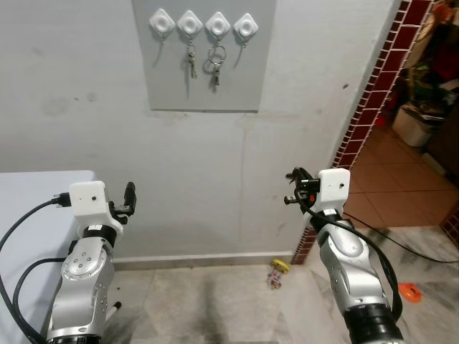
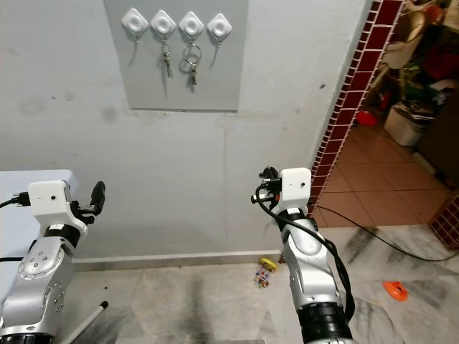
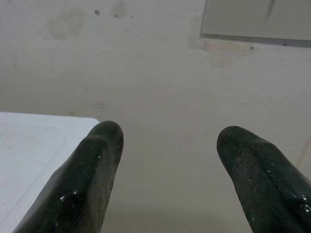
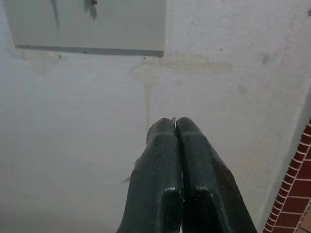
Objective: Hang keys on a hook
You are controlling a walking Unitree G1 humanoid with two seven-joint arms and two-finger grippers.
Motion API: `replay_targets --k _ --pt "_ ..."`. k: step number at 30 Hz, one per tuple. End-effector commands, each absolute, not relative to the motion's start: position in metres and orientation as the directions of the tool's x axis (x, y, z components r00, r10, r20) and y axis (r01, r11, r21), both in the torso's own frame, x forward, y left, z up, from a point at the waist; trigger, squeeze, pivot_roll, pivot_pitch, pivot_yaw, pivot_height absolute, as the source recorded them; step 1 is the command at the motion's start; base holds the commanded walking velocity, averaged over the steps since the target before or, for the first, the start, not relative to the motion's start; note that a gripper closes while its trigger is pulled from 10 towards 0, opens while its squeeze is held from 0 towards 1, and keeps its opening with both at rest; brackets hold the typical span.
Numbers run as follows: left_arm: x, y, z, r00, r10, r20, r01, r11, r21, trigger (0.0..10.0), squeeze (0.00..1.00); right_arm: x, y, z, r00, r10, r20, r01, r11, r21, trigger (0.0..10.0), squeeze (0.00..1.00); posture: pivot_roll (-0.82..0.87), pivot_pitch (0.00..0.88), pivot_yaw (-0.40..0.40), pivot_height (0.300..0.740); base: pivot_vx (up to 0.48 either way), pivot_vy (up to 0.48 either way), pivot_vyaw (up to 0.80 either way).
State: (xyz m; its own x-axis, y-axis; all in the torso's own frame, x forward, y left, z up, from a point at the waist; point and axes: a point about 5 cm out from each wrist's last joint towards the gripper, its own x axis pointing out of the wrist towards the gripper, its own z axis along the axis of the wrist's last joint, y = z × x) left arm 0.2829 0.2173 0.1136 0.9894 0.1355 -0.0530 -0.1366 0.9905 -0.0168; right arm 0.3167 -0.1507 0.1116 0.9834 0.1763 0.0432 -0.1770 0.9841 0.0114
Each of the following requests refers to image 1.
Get small bottle with yellow cap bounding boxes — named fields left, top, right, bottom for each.
left=268, top=259, right=291, bottom=290

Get dark red tiled door jamb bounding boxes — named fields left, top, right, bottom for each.
left=440, top=206, right=459, bottom=247
left=290, top=0, right=434, bottom=267

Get white plastic bin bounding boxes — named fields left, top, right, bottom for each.
left=391, top=103, right=439, bottom=148

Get orange plastic item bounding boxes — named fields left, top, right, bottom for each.
left=398, top=282, right=423, bottom=303

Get small metal key bunch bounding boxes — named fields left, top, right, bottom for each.
left=185, top=43, right=199, bottom=80

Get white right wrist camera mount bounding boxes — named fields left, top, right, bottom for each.
left=317, top=168, right=351, bottom=216

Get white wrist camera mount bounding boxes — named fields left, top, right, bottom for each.
left=317, top=168, right=351, bottom=216
left=67, top=181, right=125, bottom=224

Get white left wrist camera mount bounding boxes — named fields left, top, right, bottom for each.
left=67, top=181, right=125, bottom=224

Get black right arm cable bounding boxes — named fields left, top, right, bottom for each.
left=287, top=183, right=404, bottom=320

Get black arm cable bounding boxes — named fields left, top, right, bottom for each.
left=287, top=183, right=404, bottom=320
left=11, top=257, right=69, bottom=343
left=0, top=192, right=72, bottom=343

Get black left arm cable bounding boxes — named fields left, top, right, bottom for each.
left=11, top=257, right=69, bottom=343
left=0, top=192, right=72, bottom=343

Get grey wall board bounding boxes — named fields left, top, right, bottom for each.
left=131, top=0, right=278, bottom=114

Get thin black floor cable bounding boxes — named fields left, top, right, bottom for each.
left=344, top=214, right=459, bottom=264

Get keys on large ring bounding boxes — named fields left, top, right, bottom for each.
left=203, top=43, right=228, bottom=88

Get white square wall hook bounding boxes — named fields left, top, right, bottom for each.
left=176, top=9, right=205, bottom=45
left=232, top=12, right=260, bottom=47
left=204, top=9, right=232, bottom=45
left=148, top=8, right=176, bottom=44

